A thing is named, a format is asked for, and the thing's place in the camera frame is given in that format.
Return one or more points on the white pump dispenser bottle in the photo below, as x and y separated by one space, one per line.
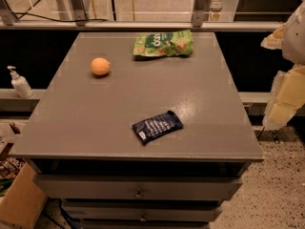
20 83

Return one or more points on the grey drawer cabinet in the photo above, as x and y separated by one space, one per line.
82 147

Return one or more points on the cardboard box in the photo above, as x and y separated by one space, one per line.
22 204

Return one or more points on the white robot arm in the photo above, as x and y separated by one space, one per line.
290 38

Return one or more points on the magazine in box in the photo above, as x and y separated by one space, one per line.
9 170

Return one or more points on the orange ball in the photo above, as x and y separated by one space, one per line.
100 66

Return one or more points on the green snack bag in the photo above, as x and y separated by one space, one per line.
164 44

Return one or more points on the yellow foam padded gripper finger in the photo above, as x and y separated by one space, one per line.
287 96

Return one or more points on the dark blue rxbar wrapper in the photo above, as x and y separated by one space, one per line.
154 127

